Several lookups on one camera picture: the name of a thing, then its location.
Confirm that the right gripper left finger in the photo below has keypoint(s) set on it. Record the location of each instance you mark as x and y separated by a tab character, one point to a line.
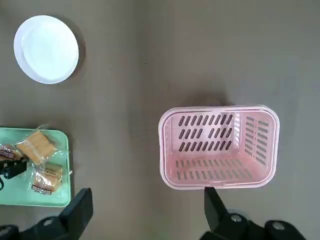
62	227

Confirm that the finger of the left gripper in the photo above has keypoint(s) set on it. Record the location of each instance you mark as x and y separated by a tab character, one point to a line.
12	169

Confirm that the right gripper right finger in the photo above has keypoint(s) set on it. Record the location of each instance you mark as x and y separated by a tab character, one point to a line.
222	225

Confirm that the bread pack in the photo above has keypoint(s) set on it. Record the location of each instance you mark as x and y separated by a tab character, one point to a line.
10	152
47	180
35	147

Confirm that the green rectangular tray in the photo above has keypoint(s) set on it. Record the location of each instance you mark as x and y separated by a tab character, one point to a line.
63	190

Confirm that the small pink slotted basket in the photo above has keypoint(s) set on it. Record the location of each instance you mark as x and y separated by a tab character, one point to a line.
225	184

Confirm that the white round plate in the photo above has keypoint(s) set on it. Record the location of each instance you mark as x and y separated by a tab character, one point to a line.
47	50

